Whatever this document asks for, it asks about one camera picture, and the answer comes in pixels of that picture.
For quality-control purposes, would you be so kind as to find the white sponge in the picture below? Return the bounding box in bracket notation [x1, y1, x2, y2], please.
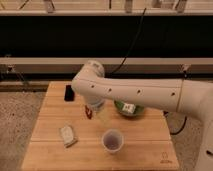
[59, 125, 77, 148]

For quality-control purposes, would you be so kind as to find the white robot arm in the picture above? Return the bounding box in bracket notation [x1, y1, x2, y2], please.
[72, 60, 213, 171]

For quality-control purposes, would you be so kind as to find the brown hair clip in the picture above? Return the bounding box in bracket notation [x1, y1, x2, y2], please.
[85, 105, 93, 119]

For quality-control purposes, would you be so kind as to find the white packet in bowl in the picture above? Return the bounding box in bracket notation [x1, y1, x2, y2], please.
[122, 103, 136, 114]

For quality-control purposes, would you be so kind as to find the green bowl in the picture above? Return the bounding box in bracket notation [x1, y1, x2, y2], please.
[114, 101, 144, 117]

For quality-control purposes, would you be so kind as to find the black phone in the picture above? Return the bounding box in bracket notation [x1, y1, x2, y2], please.
[64, 85, 75, 101]

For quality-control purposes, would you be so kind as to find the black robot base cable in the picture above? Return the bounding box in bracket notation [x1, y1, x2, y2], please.
[163, 111, 188, 136]

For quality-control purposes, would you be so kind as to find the black hanging cable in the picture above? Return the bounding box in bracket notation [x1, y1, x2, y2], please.
[111, 7, 147, 74]

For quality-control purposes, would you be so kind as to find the grey lower rail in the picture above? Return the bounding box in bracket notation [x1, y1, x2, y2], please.
[0, 57, 213, 74]

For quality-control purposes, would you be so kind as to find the grey rail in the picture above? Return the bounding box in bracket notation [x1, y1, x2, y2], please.
[0, 57, 213, 74]
[0, 9, 213, 16]

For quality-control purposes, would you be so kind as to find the grey upper rail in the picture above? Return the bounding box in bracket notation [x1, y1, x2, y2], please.
[0, 9, 213, 16]

